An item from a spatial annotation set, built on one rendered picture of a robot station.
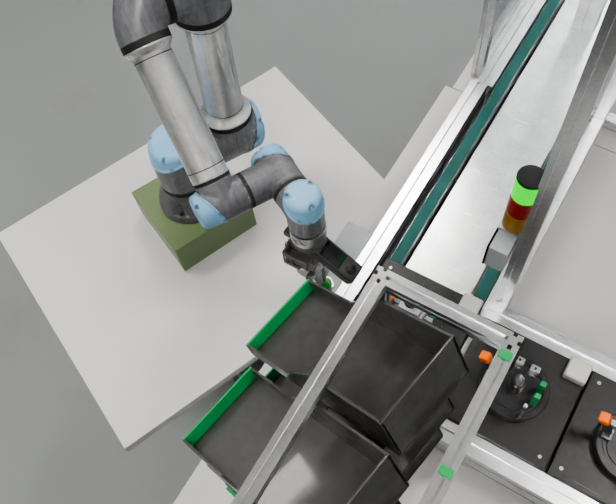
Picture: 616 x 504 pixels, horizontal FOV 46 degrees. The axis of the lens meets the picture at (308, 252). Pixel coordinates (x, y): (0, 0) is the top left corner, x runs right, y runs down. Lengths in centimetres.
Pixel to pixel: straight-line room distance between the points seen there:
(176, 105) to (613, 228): 112
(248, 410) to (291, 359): 9
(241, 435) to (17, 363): 199
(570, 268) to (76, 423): 174
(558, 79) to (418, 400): 141
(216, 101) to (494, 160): 73
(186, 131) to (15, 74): 237
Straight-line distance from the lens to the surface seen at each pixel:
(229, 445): 96
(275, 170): 139
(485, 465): 154
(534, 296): 179
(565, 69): 212
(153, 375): 174
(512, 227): 137
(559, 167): 120
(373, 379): 91
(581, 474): 157
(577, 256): 186
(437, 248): 174
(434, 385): 83
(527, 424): 156
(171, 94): 135
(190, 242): 174
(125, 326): 181
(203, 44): 146
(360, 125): 309
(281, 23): 351
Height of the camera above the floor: 245
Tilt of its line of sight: 62 degrees down
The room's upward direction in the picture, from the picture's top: 9 degrees counter-clockwise
